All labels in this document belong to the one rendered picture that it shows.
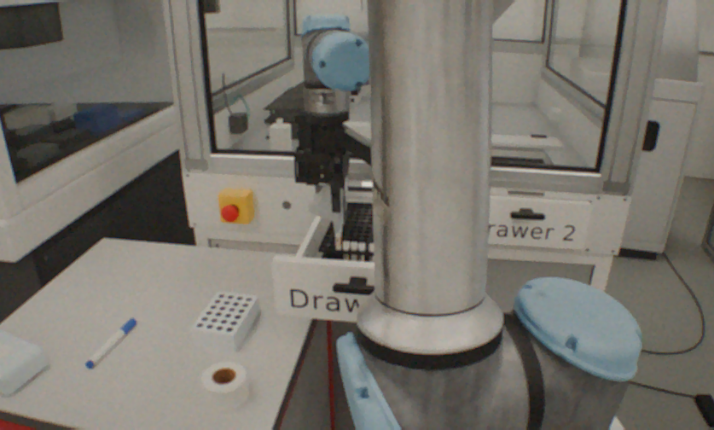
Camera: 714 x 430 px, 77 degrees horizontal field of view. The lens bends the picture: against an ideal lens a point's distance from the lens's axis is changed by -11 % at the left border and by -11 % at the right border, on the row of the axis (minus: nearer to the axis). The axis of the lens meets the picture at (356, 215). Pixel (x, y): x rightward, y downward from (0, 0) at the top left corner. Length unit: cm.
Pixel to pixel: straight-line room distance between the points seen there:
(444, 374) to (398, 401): 4
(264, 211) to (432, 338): 87
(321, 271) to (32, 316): 62
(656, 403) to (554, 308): 170
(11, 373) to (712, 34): 452
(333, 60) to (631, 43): 65
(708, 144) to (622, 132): 366
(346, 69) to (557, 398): 46
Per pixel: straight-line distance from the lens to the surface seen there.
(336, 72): 66
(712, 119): 472
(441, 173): 33
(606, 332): 44
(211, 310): 96
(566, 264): 123
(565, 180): 112
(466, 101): 33
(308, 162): 82
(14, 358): 97
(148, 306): 108
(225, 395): 79
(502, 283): 123
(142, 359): 94
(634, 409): 207
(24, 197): 130
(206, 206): 124
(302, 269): 82
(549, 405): 43
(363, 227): 99
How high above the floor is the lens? 134
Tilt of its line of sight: 25 degrees down
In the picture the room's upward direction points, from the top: straight up
